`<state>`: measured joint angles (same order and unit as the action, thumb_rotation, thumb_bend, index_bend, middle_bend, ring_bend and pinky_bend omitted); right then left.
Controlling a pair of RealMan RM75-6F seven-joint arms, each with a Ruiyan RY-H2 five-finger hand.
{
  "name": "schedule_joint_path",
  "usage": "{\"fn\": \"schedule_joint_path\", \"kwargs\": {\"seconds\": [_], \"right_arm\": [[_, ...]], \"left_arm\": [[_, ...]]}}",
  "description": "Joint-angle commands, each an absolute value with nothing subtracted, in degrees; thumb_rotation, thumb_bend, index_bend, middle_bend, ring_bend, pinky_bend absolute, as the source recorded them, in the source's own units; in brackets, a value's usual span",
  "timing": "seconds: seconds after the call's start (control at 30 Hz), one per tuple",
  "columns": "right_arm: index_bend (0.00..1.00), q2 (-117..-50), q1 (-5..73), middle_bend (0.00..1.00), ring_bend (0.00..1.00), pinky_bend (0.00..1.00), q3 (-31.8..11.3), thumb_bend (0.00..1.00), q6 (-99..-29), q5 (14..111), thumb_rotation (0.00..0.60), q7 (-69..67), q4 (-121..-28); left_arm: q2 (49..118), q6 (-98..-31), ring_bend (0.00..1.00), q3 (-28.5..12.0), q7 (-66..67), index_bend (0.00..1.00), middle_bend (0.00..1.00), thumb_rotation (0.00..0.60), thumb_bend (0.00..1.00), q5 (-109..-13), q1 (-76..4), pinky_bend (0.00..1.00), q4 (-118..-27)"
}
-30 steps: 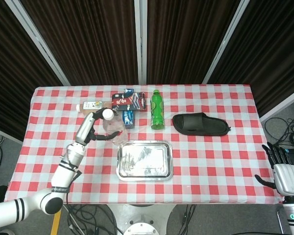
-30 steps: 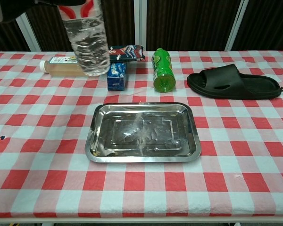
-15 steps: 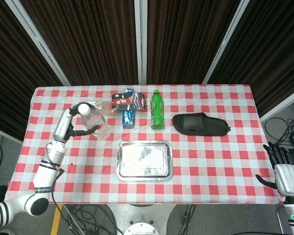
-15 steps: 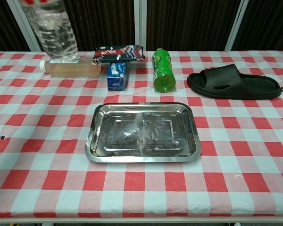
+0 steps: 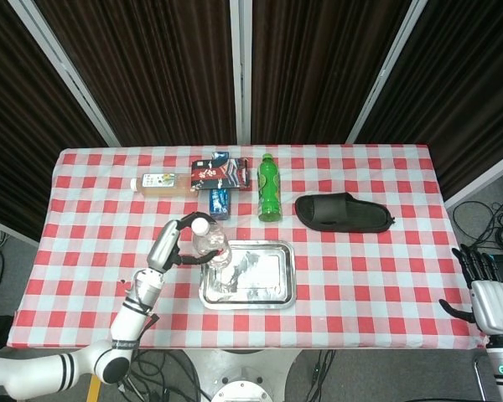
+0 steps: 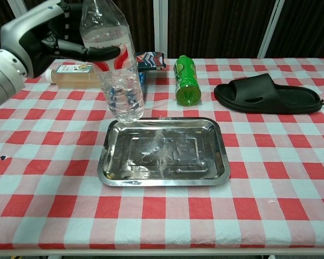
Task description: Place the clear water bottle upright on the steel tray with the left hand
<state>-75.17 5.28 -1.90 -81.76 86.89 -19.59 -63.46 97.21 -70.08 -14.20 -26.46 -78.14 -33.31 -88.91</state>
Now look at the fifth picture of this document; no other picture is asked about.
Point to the yellow floor tape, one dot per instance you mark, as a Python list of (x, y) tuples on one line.
[(93, 387)]

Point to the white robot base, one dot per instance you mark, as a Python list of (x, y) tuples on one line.
[(239, 377)]

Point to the blue toothpaste box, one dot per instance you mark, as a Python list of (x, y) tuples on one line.
[(219, 197)]

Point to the black red snack box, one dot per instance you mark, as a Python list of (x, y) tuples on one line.
[(221, 173)]

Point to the silver metal tray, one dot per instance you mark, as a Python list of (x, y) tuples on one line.
[(255, 276)]

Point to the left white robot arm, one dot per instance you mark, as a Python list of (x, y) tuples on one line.
[(109, 335)]

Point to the black slipper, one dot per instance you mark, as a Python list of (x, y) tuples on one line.
[(341, 211)]

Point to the amber tea bottle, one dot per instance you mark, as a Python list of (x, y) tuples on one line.
[(161, 184)]

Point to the transparent water bottle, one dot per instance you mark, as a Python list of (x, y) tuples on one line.
[(213, 245)]

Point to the red white checkered tablecloth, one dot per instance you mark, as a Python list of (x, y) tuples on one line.
[(360, 272)]

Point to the dark brown partition panel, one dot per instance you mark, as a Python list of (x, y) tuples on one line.
[(457, 84), (323, 71), (25, 104), (151, 71)]

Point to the green soda bottle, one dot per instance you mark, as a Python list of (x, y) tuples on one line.
[(269, 188)]

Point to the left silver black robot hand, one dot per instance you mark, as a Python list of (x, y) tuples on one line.
[(165, 245)]

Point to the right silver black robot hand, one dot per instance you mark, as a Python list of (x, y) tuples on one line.
[(488, 301)]

